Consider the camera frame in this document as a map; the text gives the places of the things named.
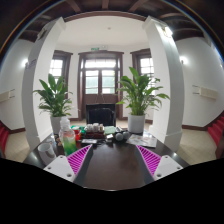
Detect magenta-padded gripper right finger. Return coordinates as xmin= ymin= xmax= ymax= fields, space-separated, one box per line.
xmin=134 ymin=144 xmax=184 ymax=185

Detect black office chair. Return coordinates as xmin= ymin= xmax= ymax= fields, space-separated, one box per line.
xmin=85 ymin=103 xmax=118 ymax=127

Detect red carpeted staircase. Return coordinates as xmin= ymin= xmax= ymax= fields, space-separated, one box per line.
xmin=207 ymin=114 xmax=224 ymax=148
xmin=0 ymin=123 xmax=10 ymax=155

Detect pillar mounted lamp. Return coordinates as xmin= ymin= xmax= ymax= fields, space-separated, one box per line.
xmin=163 ymin=26 xmax=174 ymax=38

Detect green notebook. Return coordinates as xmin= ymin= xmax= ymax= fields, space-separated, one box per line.
xmin=103 ymin=125 xmax=117 ymax=135

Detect printed magazine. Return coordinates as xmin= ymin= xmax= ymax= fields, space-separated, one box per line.
xmin=126 ymin=133 xmax=158 ymax=149

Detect dark framed window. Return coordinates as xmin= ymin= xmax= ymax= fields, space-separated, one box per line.
xmin=129 ymin=48 xmax=156 ymax=85
xmin=49 ymin=49 xmax=74 ymax=88

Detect small black box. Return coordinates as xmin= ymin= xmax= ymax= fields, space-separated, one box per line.
xmin=81 ymin=138 xmax=98 ymax=145

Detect potted plant in white pot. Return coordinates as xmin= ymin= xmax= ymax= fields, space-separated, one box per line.
xmin=32 ymin=73 xmax=75 ymax=135
xmin=115 ymin=66 xmax=171 ymax=135

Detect clear bottle with green drink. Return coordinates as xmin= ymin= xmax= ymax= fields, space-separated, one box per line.
xmin=58 ymin=115 xmax=78 ymax=157

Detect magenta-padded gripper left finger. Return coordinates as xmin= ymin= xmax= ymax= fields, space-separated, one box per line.
xmin=43 ymin=144 xmax=94 ymax=186

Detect white mug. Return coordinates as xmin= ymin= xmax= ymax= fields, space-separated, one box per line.
xmin=37 ymin=142 xmax=58 ymax=166

